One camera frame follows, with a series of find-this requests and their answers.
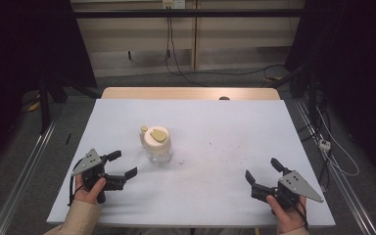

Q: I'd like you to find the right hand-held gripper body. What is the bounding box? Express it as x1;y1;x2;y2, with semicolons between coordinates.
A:
250;169;325;211

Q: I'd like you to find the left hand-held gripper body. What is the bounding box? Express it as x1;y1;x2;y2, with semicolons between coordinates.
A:
70;148;126;205

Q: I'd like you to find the clear bottle with cream lid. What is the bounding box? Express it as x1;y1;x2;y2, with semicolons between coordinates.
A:
139;125;174;165

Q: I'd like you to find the person's left hand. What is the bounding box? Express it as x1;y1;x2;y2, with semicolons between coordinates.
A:
73;175;107;206

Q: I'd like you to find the person's right hand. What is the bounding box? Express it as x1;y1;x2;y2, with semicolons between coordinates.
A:
265;194;308;235

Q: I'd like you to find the white table board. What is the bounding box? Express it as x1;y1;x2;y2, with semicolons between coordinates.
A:
46;98;337;228

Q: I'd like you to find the black metal stand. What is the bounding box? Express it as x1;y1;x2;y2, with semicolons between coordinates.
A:
37;72;101;135
267;62;321;131

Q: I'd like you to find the wooden table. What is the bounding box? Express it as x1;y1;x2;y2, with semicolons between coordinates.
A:
101;86;281;101

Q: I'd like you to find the black curtain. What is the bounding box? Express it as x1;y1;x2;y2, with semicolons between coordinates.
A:
0;0;98;177
285;0;376;187

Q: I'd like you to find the black horizontal bar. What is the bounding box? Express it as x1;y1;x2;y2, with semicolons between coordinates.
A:
72;9;305;19

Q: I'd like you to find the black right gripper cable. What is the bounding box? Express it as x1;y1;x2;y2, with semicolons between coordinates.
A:
282;192;309;228

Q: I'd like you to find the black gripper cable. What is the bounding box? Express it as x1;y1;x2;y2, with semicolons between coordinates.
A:
68;160;84;208
282;192;309;228

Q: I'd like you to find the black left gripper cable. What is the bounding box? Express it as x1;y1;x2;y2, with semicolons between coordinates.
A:
68;160;84;208

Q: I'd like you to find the black cable bundle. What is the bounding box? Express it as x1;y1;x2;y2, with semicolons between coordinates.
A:
298;97;333;184

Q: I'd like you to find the metal floor rail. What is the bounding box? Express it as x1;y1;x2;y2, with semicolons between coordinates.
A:
0;120;58;235
295;99;376;235

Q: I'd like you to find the white cable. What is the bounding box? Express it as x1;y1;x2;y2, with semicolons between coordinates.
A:
316;107;360;177

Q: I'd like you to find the black floor cable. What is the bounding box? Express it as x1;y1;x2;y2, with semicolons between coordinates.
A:
164;17;286;77

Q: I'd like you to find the black hanging cable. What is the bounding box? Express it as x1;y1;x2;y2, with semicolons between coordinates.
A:
168;17;208;87

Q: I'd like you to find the wooden vertical post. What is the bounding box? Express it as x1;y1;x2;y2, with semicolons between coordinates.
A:
190;0;200;71

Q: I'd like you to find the white wall outlet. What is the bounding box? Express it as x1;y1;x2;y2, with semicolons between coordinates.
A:
162;0;186;10

